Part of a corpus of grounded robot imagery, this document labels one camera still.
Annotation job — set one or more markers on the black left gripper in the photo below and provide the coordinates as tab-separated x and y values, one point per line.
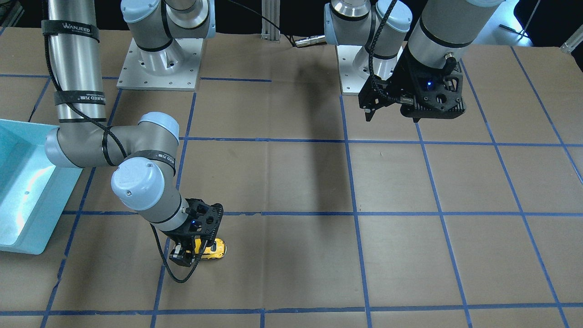
406	74

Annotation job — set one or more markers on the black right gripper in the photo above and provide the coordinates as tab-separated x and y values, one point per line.
176	235

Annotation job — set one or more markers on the yellow toy beetle car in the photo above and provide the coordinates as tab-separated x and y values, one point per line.
216	250

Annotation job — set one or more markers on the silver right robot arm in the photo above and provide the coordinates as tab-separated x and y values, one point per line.
143	154

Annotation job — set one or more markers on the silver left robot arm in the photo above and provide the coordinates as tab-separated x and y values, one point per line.
443	27

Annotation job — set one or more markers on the light blue plastic bin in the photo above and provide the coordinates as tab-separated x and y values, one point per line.
35	185

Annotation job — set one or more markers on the aluminium frame post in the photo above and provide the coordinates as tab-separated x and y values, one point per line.
270	11

